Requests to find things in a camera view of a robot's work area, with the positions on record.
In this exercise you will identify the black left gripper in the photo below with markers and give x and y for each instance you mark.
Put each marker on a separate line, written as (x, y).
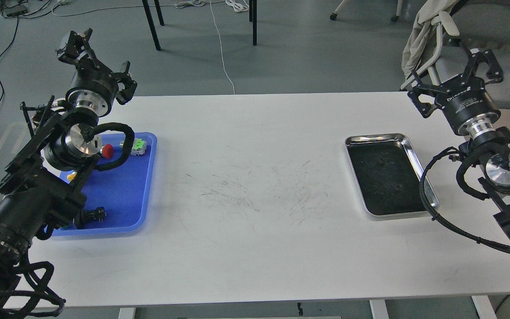
(93, 87)

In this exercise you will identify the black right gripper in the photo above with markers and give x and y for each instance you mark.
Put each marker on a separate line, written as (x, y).
(467, 104)

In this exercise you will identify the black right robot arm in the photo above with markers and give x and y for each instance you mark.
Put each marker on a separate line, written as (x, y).
(484, 170)

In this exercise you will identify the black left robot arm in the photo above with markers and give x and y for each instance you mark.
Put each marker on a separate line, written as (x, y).
(43, 184)

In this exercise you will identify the green grey connector part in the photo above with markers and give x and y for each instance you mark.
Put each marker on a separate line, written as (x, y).
(139, 147)

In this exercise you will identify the black industrial part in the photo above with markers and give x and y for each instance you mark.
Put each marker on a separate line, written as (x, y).
(83, 218)

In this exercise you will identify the black table leg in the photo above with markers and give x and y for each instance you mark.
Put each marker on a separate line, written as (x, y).
(253, 11)
(151, 24)

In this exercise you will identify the grey office chair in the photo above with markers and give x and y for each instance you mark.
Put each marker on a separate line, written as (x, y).
(471, 25)

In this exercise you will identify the beige cloth on chair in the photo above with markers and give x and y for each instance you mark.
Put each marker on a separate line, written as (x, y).
(420, 33)

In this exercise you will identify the stainless steel tray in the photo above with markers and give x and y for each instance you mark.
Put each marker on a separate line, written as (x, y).
(387, 171)

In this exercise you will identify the blue plastic tray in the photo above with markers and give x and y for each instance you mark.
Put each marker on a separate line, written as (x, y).
(123, 192)

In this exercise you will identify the black table leg right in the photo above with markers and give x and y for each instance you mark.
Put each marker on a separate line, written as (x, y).
(253, 11)

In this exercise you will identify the red push button switch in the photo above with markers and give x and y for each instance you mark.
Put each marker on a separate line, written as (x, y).
(107, 151)

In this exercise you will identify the yellow push button switch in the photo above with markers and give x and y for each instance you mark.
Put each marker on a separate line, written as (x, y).
(71, 176)

